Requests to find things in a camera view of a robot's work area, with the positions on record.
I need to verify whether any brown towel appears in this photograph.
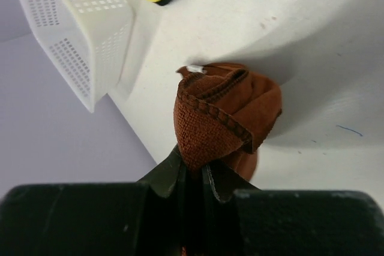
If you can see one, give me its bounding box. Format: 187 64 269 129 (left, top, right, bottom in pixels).
173 63 283 181

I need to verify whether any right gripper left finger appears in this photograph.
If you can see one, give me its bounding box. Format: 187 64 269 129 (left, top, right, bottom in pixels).
1 148 185 255

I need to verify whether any white plastic basket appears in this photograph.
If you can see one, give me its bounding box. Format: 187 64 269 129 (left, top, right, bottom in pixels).
19 0 134 112

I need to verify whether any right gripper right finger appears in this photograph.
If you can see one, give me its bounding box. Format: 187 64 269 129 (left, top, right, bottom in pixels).
202 161 383 255

